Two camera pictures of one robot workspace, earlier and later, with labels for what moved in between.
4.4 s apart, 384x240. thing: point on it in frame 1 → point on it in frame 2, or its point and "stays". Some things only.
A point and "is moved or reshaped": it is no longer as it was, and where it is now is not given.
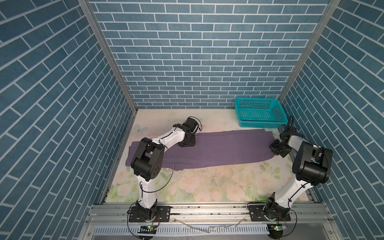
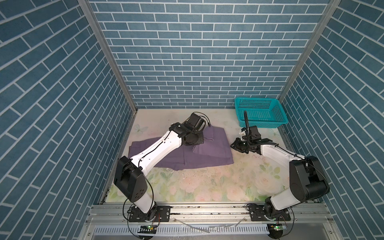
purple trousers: (214, 148) is moved or reshaped
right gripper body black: (278, 149) → (242, 146)
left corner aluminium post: (116, 65) stays
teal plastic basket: (260, 112) stays
